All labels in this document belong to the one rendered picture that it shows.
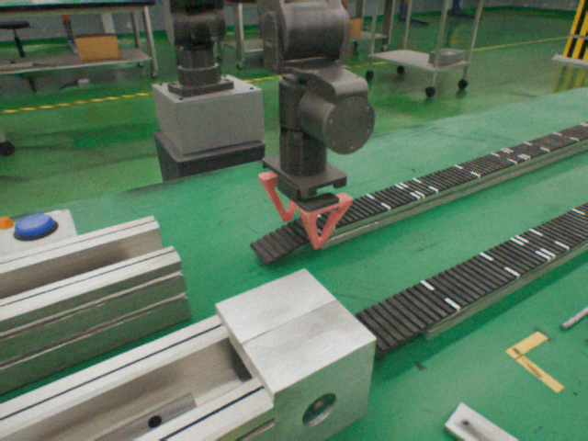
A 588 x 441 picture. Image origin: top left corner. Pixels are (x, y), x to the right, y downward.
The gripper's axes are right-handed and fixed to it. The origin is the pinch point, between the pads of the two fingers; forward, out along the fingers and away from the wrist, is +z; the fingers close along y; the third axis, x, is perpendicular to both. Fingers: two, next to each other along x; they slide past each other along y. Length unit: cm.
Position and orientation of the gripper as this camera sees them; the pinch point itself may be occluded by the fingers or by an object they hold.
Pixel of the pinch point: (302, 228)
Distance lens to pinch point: 56.0
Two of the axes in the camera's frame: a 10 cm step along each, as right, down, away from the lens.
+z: 0.0, 8.5, 5.2
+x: 8.5, -2.8, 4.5
